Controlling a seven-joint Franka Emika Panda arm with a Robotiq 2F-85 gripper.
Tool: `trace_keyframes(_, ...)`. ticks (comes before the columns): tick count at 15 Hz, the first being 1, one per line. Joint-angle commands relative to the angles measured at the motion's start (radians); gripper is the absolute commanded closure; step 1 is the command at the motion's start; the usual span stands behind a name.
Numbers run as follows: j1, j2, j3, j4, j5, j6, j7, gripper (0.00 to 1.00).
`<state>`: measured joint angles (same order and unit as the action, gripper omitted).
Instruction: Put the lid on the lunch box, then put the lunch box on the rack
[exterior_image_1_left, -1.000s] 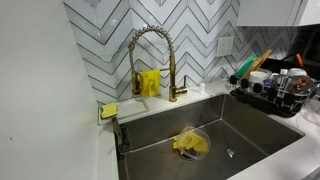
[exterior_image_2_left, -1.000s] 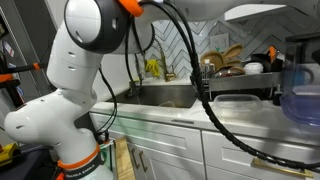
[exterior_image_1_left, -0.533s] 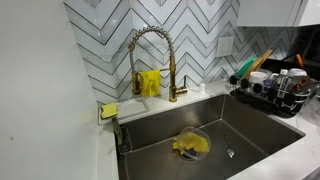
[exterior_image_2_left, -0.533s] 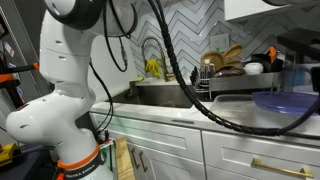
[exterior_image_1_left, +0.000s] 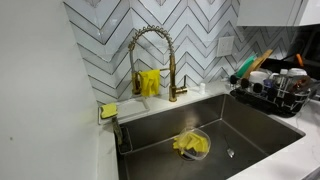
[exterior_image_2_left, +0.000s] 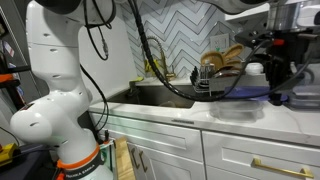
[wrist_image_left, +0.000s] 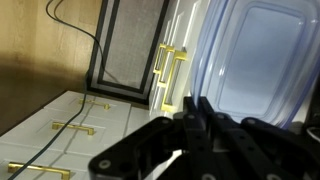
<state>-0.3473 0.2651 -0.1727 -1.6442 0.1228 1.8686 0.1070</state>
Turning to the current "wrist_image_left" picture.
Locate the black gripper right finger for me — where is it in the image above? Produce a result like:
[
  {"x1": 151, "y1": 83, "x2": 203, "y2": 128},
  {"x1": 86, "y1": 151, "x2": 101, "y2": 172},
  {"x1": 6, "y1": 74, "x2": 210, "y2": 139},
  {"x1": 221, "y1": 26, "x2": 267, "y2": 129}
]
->
[{"x1": 199, "y1": 96, "x2": 320, "y2": 180}]

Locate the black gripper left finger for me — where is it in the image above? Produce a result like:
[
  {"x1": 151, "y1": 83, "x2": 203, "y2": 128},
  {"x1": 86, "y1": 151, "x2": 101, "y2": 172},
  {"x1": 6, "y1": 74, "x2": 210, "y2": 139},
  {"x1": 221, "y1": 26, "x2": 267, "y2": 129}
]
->
[{"x1": 88, "y1": 96, "x2": 208, "y2": 180}]

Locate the blue lunch box lid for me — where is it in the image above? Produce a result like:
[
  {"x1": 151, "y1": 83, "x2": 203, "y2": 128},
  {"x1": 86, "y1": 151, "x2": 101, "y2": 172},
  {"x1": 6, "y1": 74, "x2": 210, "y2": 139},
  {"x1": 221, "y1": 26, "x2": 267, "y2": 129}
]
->
[{"x1": 189, "y1": 0, "x2": 320, "y2": 129}]

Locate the white drawer cabinet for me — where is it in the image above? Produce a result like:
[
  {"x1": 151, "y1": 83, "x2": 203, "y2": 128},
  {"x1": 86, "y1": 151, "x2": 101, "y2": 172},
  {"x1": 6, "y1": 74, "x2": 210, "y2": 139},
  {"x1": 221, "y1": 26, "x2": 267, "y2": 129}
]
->
[{"x1": 0, "y1": 89, "x2": 158, "y2": 180}]

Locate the grey floor mat black border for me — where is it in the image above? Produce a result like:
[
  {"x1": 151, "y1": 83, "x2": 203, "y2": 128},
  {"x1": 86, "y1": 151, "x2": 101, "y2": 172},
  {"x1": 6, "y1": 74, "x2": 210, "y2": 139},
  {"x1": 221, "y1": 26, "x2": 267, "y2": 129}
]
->
[{"x1": 87, "y1": 0, "x2": 172, "y2": 105}]

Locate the white cabinet door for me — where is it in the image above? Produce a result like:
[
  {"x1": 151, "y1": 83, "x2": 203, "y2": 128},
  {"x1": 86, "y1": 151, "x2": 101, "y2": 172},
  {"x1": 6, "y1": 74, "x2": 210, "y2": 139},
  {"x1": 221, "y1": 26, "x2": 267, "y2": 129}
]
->
[{"x1": 148, "y1": 0, "x2": 214, "y2": 114}]

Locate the gold drawer handle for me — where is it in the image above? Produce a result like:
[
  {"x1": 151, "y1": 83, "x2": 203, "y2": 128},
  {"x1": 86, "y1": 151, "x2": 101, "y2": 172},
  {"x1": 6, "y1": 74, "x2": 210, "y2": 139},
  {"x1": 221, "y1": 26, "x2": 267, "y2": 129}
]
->
[
  {"x1": 7, "y1": 162, "x2": 73, "y2": 180},
  {"x1": 51, "y1": 121, "x2": 97, "y2": 137},
  {"x1": 78, "y1": 98, "x2": 112, "y2": 111}
]

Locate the gold door handle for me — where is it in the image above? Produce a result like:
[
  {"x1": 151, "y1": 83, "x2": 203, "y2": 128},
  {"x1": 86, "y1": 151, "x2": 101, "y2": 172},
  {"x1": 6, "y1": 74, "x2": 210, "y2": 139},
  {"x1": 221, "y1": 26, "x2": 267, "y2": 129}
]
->
[
  {"x1": 152, "y1": 43, "x2": 176, "y2": 88},
  {"x1": 160, "y1": 49, "x2": 188, "y2": 113}
]

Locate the black floor cable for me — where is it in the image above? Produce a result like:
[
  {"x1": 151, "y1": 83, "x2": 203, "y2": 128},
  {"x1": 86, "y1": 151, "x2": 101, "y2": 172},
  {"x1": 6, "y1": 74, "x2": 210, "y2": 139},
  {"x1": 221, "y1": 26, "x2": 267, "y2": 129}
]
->
[{"x1": 6, "y1": 0, "x2": 111, "y2": 180}]

